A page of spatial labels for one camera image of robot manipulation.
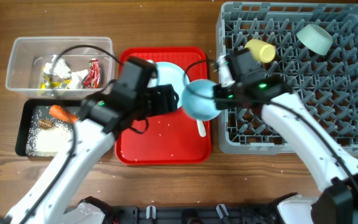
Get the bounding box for light blue plate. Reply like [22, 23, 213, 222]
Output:
[148, 62, 190, 108]

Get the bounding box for yellow plastic cup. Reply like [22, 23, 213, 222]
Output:
[245, 39, 276, 63]

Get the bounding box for blue bowl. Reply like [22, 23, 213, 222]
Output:
[181, 79, 221, 121]

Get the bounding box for white plastic spoon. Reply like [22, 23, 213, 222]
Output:
[196, 119, 206, 137]

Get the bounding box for green bowl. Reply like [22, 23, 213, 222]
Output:
[296, 24, 333, 55]

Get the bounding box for white tissue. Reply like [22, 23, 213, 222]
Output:
[67, 69, 89, 89]
[42, 55, 71, 80]

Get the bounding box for orange carrot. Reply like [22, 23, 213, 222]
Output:
[49, 105, 78, 124]

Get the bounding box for yellow silver foil wrapper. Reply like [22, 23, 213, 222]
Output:
[39, 67, 71, 89]

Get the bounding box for brown food lump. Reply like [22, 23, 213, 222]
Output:
[38, 119, 55, 130]

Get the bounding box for white rice pile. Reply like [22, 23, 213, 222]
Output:
[25, 106, 72, 157]

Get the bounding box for red snack wrapper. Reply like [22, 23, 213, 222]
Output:
[82, 58, 101, 89]

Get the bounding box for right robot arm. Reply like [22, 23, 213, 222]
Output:
[213, 49, 358, 223]

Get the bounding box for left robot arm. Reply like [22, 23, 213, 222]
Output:
[0, 57, 160, 223]

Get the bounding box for grey dishwasher rack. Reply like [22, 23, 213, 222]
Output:
[216, 2, 358, 156]

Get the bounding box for red plastic tray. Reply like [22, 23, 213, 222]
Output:
[115, 47, 212, 166]

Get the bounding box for clear plastic bin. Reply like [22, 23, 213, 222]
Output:
[6, 36, 116, 100]

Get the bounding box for black plastic tray bin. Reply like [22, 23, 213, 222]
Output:
[15, 99, 80, 156]

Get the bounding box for right black cable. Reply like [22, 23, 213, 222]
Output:
[182, 58, 358, 224]

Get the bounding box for black cable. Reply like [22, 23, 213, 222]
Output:
[17, 44, 127, 224]
[182, 58, 358, 224]

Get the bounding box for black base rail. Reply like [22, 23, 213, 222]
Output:
[63, 195, 291, 224]

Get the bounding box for left black cable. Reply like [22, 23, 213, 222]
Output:
[17, 44, 127, 224]

